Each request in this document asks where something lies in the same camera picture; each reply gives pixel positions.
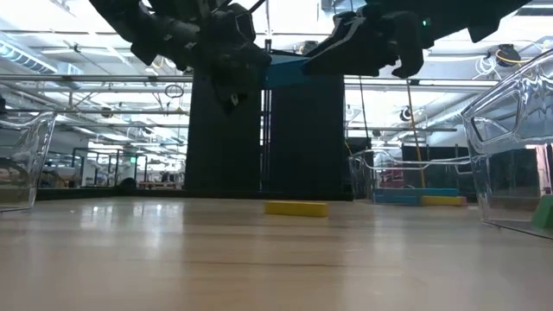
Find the short green block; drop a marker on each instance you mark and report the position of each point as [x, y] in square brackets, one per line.
[543, 213]

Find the clear plastic bin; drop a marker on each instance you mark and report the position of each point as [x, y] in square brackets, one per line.
[380, 173]
[26, 164]
[510, 181]

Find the black folding partition screen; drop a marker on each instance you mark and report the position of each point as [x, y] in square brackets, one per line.
[302, 142]

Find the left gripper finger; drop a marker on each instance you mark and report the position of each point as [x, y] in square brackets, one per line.
[233, 93]

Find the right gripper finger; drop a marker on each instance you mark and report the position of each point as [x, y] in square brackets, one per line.
[406, 47]
[350, 47]

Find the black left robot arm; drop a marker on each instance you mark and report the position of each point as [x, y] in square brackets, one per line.
[147, 26]

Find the long blue block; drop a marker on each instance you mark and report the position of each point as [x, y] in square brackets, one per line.
[417, 192]
[397, 200]

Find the short blue block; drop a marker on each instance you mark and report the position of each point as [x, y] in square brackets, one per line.
[285, 71]

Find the long yellow block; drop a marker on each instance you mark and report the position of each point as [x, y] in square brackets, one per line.
[443, 201]
[296, 209]

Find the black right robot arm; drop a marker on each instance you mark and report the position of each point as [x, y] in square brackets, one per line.
[453, 15]

